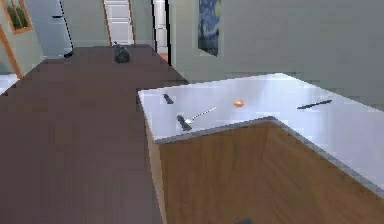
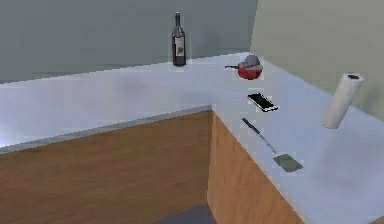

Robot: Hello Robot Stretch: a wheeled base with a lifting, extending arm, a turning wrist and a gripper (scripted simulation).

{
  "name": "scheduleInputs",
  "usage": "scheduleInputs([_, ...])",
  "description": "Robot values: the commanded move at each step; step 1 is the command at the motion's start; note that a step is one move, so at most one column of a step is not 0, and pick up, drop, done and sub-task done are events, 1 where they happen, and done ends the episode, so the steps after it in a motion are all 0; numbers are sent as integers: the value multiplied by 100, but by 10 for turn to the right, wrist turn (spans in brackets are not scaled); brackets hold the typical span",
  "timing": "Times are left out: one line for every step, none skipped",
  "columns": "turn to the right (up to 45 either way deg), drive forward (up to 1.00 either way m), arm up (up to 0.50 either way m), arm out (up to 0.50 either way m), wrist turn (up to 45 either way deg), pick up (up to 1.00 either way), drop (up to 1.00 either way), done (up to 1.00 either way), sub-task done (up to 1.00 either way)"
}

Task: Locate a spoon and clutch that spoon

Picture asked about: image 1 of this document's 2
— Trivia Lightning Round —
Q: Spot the blue framed wall painting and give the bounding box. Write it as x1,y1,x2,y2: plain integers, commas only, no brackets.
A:
197,0,222,58

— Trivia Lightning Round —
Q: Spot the long thin black utensil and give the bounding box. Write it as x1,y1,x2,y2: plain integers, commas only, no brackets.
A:
296,99,334,111

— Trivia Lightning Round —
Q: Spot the narrow white room door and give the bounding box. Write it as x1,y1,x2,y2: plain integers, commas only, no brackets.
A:
153,0,168,55

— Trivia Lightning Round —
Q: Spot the black lumpy bag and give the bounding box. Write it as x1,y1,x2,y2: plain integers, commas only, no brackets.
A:
113,41,132,65

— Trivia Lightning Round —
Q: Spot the white panelled room door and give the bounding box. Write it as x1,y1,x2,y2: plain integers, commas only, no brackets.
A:
101,0,137,47

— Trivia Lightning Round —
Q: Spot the white topped wooden counter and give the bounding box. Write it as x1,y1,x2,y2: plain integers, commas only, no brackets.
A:
137,72,384,224

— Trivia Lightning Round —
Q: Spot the pale grey fridge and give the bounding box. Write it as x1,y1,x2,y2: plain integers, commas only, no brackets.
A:
24,0,75,60

